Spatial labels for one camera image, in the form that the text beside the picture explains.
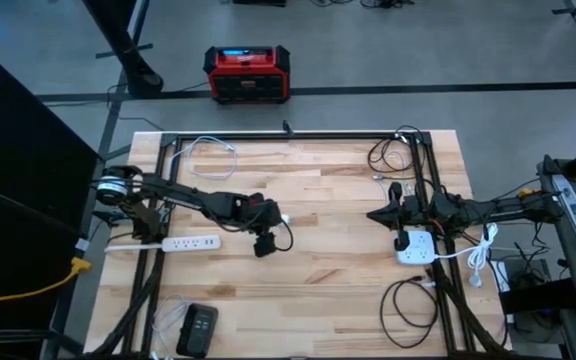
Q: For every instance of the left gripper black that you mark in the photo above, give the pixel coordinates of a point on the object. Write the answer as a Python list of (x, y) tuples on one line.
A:
[(264, 214)]

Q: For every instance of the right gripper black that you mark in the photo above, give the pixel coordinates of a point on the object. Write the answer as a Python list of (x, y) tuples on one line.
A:
[(415, 212)]

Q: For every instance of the white cube power strip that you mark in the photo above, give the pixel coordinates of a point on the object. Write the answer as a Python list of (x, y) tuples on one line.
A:
[(418, 248)]

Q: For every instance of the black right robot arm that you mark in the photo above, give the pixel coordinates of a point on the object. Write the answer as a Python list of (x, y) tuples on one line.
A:
[(493, 207)]

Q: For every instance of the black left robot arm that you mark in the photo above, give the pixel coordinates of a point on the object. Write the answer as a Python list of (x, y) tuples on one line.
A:
[(188, 195)]

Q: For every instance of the black plug adapter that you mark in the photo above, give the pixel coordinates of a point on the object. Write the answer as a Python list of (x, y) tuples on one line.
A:
[(400, 242)]

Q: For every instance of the long white power strip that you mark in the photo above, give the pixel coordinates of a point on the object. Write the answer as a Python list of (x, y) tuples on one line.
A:
[(190, 243)]

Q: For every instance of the black power bank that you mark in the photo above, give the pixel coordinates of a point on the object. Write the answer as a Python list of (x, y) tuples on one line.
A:
[(197, 330)]

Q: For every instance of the yellow plug connector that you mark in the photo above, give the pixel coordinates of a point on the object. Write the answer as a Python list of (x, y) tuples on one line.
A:
[(529, 192)]

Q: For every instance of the red black jobsite radio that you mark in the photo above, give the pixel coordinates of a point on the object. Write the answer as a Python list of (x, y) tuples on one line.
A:
[(248, 67)]

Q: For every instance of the grey power strip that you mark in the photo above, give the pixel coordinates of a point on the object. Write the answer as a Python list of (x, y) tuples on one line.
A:
[(570, 205)]

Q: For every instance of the black curtain divider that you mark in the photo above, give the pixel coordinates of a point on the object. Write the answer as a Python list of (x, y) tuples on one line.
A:
[(18, 150)]

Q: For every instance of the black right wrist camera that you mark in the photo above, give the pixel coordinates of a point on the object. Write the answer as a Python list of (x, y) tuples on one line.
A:
[(395, 194)]

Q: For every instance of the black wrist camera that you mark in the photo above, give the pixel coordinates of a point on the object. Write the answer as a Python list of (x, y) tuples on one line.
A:
[(395, 194), (264, 246)]

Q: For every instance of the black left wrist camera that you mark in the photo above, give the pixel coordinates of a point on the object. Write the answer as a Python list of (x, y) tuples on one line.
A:
[(264, 246)]

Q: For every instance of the black aluminium table frame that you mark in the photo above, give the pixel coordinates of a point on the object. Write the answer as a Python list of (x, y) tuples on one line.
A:
[(318, 135)]

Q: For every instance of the black stand post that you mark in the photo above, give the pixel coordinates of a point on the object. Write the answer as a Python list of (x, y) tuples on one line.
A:
[(140, 80)]

